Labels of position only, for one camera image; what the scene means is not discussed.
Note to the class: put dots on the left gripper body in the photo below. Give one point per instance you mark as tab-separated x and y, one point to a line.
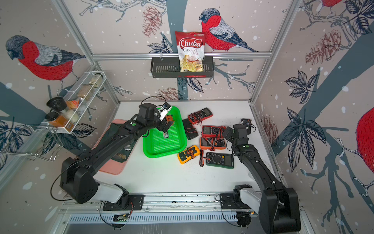
157	123

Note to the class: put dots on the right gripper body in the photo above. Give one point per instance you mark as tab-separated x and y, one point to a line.
230	136

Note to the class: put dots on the red multimeter with leads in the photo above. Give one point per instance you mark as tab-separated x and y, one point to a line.
213	131

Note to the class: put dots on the green plastic basket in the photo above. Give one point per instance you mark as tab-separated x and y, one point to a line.
174	141

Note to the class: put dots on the dark green multimeter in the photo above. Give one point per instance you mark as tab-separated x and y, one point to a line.
220	160

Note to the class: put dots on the yellow multimeter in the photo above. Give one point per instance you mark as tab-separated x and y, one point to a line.
188	154

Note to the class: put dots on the orange multimeter leads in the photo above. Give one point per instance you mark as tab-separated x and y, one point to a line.
169	118

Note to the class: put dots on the orange black multimeter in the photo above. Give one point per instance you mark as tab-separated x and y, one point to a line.
212	144

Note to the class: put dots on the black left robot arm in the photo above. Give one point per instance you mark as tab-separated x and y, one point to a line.
77	175

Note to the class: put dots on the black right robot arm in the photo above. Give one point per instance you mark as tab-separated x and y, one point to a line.
277	206

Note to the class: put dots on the small black multimeter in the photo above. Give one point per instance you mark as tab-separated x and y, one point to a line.
248	125

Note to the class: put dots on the black face-down multimeter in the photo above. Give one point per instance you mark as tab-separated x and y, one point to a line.
190	130

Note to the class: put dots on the red multimeter far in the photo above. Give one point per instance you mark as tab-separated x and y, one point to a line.
198	117

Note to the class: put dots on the dark green cloth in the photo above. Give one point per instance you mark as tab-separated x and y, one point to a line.
123	155

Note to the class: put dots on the pink tray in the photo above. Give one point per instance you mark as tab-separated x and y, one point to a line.
112	167

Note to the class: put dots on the cassava chips bag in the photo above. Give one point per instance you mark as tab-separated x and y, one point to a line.
191	50

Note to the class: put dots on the black lid spice jar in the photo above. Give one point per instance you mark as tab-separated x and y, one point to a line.
57	104

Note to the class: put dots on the amber spice jar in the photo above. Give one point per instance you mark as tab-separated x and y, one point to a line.
57	120

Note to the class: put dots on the black wall basket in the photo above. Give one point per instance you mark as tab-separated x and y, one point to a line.
169	67

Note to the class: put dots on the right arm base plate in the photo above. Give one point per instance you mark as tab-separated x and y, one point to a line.
230	201

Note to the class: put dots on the white wire spice rack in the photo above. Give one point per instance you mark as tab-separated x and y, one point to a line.
84	92

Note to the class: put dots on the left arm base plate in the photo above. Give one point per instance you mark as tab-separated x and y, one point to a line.
128	203

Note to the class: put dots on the wire wall hook rack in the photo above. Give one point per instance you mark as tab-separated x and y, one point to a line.
29	141

